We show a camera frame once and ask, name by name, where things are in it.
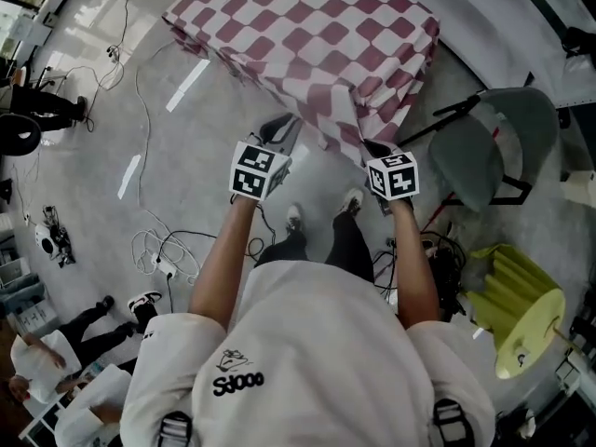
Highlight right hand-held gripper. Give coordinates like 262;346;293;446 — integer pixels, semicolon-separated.
361;138;421;217

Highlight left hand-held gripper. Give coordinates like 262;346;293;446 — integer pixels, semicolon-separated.
227;113;305;203

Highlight red white checked tablecloth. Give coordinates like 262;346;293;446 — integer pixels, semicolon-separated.
161;0;441;168

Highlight person's right forearm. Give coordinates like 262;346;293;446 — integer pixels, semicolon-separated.
387;199;441;331

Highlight person's left forearm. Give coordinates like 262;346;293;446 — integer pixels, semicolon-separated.
187;195;260;331

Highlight person's right shoe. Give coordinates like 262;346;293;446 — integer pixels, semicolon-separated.
336;187;366;218

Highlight grey folding chair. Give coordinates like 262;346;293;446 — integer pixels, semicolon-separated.
398;86;561;214

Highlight person's black trousers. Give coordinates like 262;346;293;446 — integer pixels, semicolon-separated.
254;210;376;284

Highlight white shelf unit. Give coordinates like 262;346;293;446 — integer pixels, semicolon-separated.
385;0;596;109

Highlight small white box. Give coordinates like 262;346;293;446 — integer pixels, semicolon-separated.
560;170;596;210

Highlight person's white t-shirt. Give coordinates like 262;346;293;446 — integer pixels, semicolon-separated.
119;260;497;447

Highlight black bag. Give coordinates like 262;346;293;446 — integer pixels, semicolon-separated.
560;25;596;59

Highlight white floor device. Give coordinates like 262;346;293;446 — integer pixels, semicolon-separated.
34;204;76;268

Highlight black round seat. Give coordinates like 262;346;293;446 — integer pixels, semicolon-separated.
0;113;44;158

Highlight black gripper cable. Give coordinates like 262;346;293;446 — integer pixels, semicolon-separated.
246;201;279;264

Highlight black cable tangle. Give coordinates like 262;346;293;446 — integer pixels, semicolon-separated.
372;230;469;321

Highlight long white floor cable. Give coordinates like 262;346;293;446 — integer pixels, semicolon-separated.
134;39;188;214

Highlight white power strip with cables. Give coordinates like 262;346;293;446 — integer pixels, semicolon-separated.
130;228;200;287

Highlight black white harness strap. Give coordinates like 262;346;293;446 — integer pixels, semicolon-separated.
157;410;194;447
432;398;476;447

